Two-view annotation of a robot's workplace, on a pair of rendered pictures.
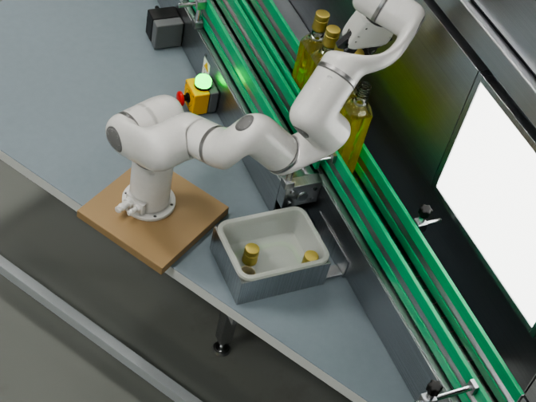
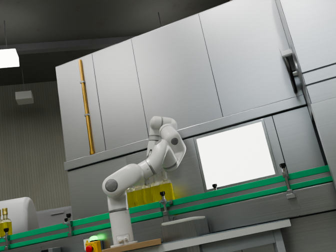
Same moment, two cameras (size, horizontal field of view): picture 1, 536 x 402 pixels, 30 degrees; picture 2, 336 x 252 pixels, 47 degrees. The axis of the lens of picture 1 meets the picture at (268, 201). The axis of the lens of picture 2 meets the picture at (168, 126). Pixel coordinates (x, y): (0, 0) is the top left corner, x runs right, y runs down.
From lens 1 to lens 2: 212 cm
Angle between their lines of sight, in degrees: 71
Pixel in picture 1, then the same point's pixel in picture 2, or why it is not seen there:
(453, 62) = not seen: hidden behind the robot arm
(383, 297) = (233, 207)
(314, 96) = (170, 129)
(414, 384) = (271, 213)
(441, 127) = (193, 169)
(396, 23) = (169, 120)
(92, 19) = not seen: outside the picture
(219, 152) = (158, 152)
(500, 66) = (198, 128)
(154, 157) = (136, 169)
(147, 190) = (126, 224)
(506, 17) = (188, 121)
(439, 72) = not seen: hidden behind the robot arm
